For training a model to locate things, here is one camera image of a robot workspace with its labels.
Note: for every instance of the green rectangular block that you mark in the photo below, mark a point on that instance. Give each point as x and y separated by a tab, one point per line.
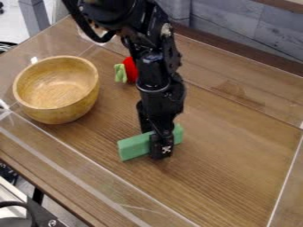
135	147

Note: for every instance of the grey post in background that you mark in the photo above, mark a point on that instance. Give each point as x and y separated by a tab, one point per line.
34	11

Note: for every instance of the clear acrylic corner bracket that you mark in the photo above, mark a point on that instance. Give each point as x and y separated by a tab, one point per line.
89	31

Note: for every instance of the red plush strawberry toy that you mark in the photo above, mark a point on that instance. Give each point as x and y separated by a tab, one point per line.
126	71

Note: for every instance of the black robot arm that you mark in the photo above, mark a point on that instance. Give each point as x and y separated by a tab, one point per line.
142	24

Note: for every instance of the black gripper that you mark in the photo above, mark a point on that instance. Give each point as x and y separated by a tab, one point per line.
158	108

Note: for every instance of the black device under table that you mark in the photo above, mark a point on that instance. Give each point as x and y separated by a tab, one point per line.
33	220

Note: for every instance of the clear acrylic tray wall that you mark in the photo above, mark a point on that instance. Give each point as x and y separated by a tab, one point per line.
91	192

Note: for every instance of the brown wooden bowl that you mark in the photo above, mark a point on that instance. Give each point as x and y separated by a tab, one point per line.
57	90

